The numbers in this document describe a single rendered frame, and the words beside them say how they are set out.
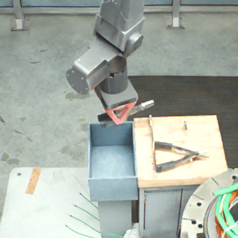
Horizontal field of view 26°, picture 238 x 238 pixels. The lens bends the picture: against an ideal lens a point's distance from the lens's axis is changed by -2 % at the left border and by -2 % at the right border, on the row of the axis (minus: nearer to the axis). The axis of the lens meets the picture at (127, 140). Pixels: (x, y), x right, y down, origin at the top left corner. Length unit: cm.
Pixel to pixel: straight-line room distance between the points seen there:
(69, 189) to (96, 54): 62
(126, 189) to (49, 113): 169
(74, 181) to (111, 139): 26
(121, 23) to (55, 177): 73
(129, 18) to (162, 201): 49
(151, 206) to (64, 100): 172
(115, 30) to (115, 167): 43
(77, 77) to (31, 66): 219
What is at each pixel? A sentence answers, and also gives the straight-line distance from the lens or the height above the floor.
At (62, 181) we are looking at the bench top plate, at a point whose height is 78.
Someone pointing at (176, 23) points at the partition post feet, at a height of 3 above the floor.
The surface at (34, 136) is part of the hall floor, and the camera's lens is 272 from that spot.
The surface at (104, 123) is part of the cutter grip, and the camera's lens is 111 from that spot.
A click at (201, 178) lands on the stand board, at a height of 106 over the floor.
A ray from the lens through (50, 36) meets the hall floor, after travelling 335.
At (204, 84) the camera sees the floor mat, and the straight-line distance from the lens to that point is 295.
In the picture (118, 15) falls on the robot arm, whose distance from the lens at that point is 88.
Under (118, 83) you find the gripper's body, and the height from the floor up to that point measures 128.
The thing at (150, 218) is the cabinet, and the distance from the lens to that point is 127.
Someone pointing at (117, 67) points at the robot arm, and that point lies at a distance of 100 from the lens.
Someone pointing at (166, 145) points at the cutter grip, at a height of 109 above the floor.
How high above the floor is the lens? 196
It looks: 48 degrees down
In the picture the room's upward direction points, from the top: 1 degrees counter-clockwise
